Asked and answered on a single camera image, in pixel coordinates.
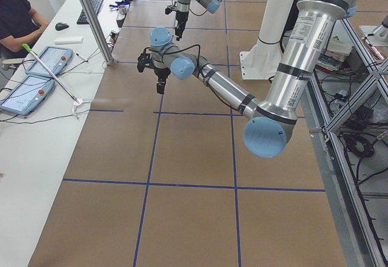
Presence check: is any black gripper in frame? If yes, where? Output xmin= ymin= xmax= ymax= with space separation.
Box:
xmin=154 ymin=67 xmax=171 ymax=94
xmin=175 ymin=11 xmax=189 ymax=40

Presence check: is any small metal cup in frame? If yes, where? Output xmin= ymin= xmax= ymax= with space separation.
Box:
xmin=118 ymin=5 xmax=127 ymax=15

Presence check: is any black keyboard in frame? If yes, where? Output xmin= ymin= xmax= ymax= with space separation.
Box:
xmin=76 ymin=0 xmax=105 ymax=25

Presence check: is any white foam block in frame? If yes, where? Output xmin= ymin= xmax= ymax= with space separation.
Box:
xmin=53 ymin=36 xmax=84 ymax=45

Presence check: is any upper blue teach pendant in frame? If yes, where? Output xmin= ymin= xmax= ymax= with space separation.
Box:
xmin=25 ymin=46 xmax=73 ymax=78

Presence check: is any blue teach pendant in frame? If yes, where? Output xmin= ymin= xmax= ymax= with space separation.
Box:
xmin=25 ymin=46 xmax=73 ymax=78
xmin=1 ymin=75 xmax=55 ymax=116

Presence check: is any black computer mouse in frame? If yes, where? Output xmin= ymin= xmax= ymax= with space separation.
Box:
xmin=55 ymin=22 xmax=69 ymax=31

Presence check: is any lower blue teach pendant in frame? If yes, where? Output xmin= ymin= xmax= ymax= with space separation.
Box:
xmin=1 ymin=75 xmax=55 ymax=116

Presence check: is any metal rod green tip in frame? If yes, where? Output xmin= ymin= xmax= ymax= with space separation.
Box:
xmin=22 ymin=44 xmax=84 ymax=106

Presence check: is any seated person in black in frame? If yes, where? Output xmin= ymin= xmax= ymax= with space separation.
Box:
xmin=1 ymin=0 xmax=49 ymax=59

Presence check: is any stack of books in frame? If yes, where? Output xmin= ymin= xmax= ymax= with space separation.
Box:
xmin=316 ymin=36 xmax=353 ymax=72

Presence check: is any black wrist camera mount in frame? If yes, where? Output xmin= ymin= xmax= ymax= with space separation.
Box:
xmin=137 ymin=47 xmax=154 ymax=73
xmin=165 ymin=2 xmax=177 ymax=15

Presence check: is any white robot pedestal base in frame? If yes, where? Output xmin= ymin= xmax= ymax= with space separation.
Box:
xmin=239 ymin=0 xmax=294 ymax=80

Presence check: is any aluminium frame post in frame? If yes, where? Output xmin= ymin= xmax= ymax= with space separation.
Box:
xmin=79 ymin=0 xmax=114 ymax=65

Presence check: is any aluminium truss frame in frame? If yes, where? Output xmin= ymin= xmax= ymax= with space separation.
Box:
xmin=303 ymin=12 xmax=387 ymax=266

